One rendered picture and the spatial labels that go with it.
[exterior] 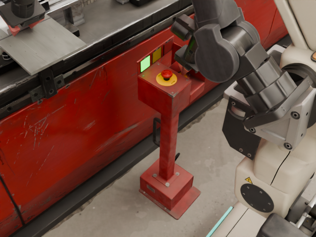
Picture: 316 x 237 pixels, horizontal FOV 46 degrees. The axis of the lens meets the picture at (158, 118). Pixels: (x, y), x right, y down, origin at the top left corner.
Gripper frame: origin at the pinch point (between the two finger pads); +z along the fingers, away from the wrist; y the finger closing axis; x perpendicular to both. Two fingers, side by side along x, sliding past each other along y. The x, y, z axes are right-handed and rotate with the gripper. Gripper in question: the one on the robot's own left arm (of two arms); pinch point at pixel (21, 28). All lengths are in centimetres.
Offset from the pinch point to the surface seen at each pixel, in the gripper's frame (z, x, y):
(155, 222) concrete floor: 75, 76, -23
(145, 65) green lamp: 10.0, 25.3, -31.4
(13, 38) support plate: 0.7, 1.4, 3.4
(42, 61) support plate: -5.6, 13.9, 3.4
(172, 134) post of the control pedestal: 36, 49, -38
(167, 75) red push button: 5.6, 33.4, -33.0
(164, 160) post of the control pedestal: 54, 56, -36
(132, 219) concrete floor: 79, 68, -16
